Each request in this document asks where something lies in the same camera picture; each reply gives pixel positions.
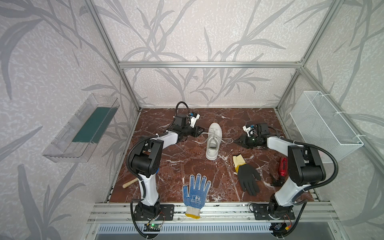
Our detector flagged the right wiring connector board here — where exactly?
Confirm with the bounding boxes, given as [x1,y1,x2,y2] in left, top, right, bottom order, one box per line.
[270,223,293,233]

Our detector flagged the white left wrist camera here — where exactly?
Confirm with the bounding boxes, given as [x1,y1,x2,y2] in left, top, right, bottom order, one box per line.
[188,112,200,128]

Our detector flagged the clear plastic wall bin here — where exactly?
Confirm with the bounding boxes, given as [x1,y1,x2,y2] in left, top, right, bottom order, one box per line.
[42,94,120,163]

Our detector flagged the blue dotted knit glove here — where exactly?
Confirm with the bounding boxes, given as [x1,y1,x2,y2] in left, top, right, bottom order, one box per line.
[183,174,212,219]

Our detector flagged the aluminium frame profiles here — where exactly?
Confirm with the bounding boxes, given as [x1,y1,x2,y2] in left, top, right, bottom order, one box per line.
[80,0,384,240]

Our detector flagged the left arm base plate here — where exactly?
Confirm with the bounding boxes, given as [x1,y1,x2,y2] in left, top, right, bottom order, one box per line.
[134,203,175,221]

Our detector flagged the red handled tool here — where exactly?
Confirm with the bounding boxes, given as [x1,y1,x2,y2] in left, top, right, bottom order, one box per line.
[270,157,288,187]

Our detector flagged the white leather sneaker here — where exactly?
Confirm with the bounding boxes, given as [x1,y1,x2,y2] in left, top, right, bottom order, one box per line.
[206,123,222,161]

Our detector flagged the black yellow work glove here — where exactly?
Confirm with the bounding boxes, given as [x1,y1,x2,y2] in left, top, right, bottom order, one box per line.
[233,155,261,196]

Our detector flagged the white wire mesh basket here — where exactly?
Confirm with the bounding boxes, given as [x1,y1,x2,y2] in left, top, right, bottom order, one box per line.
[290,91,364,161]

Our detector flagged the wooden handled brush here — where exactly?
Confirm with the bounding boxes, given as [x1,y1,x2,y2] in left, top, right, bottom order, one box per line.
[122,178,139,189]

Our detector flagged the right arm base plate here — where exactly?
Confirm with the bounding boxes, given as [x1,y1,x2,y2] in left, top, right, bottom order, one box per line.
[249,203,296,220]

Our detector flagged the green lit circuit board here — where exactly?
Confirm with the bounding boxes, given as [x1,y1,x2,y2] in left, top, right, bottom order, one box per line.
[143,223,163,232]

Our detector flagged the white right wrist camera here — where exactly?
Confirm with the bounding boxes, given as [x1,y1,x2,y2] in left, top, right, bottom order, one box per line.
[243,125,255,137]

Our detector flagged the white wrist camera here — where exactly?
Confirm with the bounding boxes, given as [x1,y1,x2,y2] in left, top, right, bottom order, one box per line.
[243,125,255,137]
[188,112,200,128]

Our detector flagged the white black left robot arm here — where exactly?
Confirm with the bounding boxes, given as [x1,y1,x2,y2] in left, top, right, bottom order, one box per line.
[126,112,204,207]

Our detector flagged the grey-white shoelace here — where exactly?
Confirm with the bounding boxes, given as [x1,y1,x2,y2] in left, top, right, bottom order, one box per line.
[194,132,234,144]

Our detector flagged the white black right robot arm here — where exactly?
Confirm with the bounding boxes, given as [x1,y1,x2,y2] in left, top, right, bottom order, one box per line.
[234,123,339,210]

